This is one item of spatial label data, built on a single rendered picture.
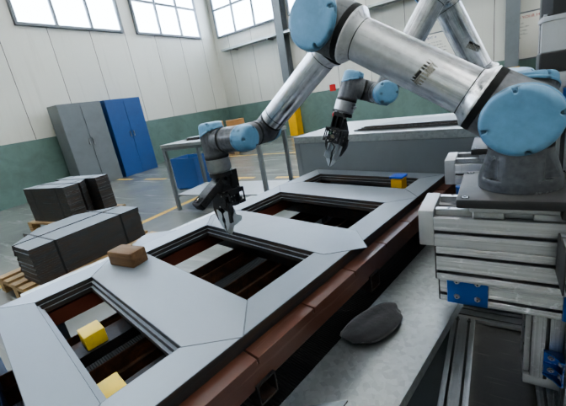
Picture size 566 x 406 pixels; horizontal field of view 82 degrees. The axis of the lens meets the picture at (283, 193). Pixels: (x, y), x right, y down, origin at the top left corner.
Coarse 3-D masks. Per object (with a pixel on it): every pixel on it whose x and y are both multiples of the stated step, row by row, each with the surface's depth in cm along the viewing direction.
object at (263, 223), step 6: (270, 216) 132; (276, 216) 131; (258, 222) 128; (264, 222) 126; (270, 222) 125; (246, 228) 124; (252, 228) 123; (258, 228) 122; (246, 234) 118; (252, 234) 117
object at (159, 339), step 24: (432, 192) 138; (192, 240) 129; (240, 240) 120; (264, 240) 111; (336, 264) 89; (72, 288) 101; (96, 288) 102; (312, 288) 82; (120, 312) 87; (288, 312) 76; (72, 360) 70; (216, 360) 62; (96, 384) 64; (192, 384) 59
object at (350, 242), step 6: (354, 234) 103; (342, 240) 101; (348, 240) 100; (354, 240) 99; (360, 240) 99; (336, 246) 98; (342, 246) 97; (348, 246) 96; (354, 246) 96; (330, 252) 95; (336, 252) 94
